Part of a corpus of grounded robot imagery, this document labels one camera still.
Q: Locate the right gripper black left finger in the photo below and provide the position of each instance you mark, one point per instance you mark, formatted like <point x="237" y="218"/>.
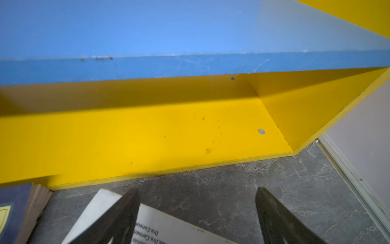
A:
<point x="117" y="224"/>

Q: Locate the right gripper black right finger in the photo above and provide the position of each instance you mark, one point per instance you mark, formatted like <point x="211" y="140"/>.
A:
<point x="278" y="224"/>

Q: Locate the white Spanish text book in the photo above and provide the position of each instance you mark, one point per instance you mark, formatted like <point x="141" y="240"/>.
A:
<point x="152" y="226"/>

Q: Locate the navy Yijing book yellow label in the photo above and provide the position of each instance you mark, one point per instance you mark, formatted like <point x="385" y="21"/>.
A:
<point x="21" y="206"/>

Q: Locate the yellow pink blue bookshelf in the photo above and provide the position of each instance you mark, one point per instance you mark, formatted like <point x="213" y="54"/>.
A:
<point x="94" y="92"/>

